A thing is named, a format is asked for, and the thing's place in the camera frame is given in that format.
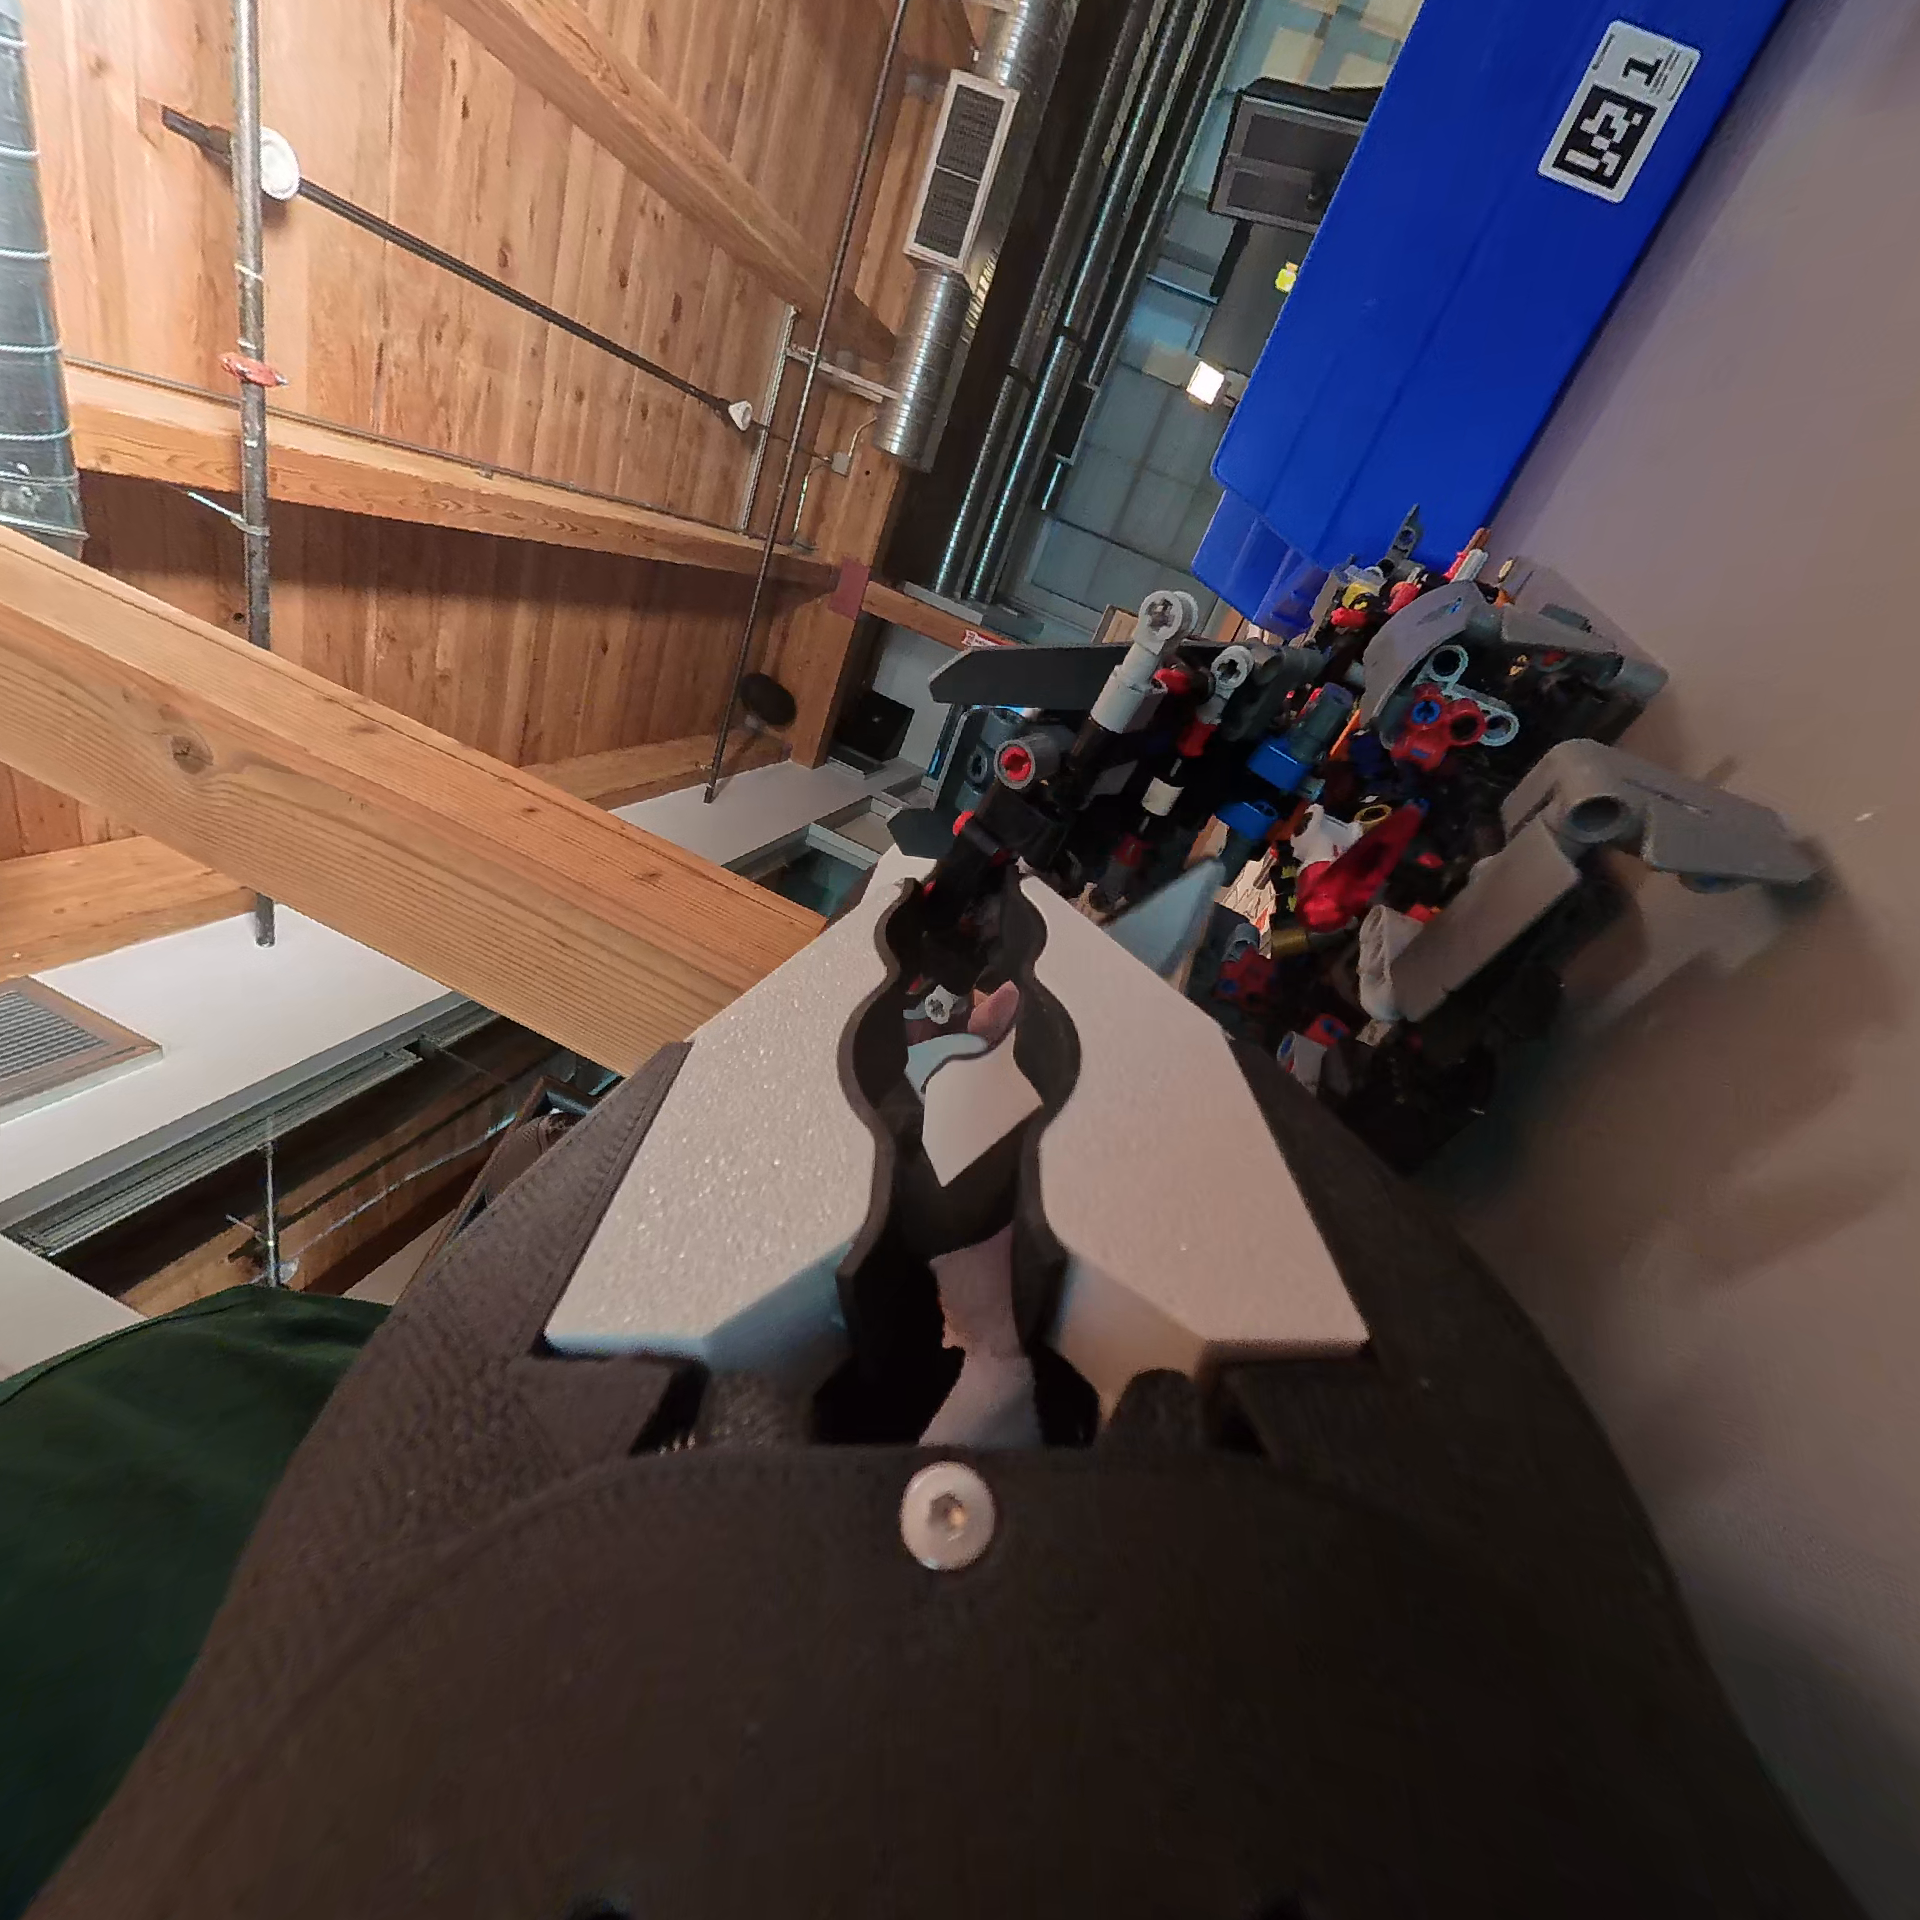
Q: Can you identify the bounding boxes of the white ceiling air vent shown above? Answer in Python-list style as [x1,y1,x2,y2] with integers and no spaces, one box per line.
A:
[899,75,1019,273]

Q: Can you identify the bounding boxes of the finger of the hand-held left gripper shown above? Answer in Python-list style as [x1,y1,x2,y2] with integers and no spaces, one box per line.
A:
[1116,863,1224,993]

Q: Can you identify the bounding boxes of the person's green shirt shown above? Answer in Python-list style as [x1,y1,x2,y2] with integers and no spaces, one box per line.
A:
[0,1289,389,1894]

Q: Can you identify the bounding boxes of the person's left hand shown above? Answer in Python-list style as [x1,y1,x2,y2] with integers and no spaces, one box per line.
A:
[926,1256,1051,1357]

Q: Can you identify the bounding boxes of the blue plastic bin with tag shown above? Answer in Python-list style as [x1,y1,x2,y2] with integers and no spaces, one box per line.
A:
[1215,0,1793,582]

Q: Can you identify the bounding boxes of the silver air duct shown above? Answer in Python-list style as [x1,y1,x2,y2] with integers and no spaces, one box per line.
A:
[877,0,1087,468]

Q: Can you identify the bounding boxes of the large lego vehicle model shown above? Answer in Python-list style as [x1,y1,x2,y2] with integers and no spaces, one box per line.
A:
[926,508,1834,1184]

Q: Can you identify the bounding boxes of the plain blue plastic bin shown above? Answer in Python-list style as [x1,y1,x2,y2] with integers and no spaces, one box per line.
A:
[1195,491,1360,639]

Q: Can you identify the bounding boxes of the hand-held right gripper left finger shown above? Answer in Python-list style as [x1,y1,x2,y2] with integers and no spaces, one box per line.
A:
[542,880,920,1373]

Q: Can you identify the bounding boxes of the dark grey cabinet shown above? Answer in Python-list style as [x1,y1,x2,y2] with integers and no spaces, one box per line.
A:
[1215,88,1384,238]

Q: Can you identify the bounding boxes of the black lego sub-assembly red pins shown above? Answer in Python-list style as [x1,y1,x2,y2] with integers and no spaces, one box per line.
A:
[896,590,1252,1037]

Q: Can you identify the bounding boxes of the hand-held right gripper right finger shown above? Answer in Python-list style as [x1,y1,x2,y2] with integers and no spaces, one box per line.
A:
[1019,875,1371,1391]

